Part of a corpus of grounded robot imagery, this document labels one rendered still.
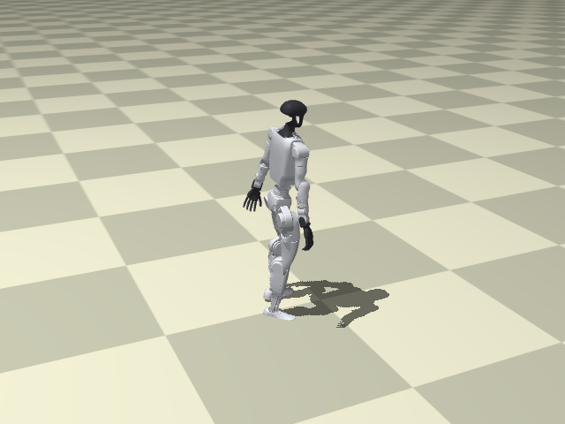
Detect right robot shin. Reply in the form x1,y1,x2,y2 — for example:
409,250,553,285
269,261,290,313

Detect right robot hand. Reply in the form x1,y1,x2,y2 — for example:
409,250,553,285
298,216,313,251

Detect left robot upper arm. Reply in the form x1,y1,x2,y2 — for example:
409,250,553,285
262,126,281,165

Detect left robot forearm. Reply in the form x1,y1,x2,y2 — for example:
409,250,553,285
253,156,269,188

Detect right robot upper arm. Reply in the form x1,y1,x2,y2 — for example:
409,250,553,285
291,142,310,190

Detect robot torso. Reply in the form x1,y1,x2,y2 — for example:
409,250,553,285
267,126,305,215

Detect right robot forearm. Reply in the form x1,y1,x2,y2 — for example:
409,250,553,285
296,182,310,223

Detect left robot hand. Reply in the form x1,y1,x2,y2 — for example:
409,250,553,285
243,179,263,212

